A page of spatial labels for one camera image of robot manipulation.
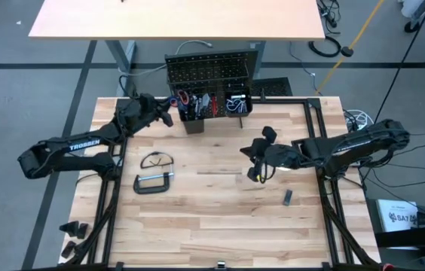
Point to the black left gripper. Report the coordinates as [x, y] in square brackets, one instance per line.
[152, 107]

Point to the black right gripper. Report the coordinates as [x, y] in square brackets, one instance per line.
[259, 150]

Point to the black metal peg board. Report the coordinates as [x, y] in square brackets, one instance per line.
[212, 71]

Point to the large chrome socket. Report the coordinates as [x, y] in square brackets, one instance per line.
[238, 96]

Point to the clear safety glasses black frame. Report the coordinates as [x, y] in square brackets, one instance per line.
[148, 161]

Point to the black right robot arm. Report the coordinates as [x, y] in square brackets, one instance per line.
[348, 147]

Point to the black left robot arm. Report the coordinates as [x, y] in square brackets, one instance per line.
[77, 147]

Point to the tall black peg board bin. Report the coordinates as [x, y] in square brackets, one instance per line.
[193, 126]

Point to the small black peg board bin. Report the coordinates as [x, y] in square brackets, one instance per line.
[248, 109]

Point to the small black block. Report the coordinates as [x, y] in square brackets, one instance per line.
[287, 197]

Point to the black perforated metal panel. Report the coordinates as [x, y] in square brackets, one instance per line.
[274, 86]

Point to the light wooden desk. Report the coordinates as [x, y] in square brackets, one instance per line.
[178, 19]

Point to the black C clamp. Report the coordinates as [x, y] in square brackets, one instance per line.
[148, 188]

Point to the white power strip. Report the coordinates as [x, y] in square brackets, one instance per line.
[357, 117]

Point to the black round floor puck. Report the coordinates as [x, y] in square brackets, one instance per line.
[347, 51]

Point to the black printed plastic part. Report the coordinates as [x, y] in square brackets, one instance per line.
[68, 249]
[73, 229]

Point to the white printed box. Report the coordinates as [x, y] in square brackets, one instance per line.
[397, 215]

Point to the black shelf unit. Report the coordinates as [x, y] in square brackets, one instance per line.
[416, 241]

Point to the silver table edge camera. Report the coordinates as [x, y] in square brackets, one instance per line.
[221, 264]

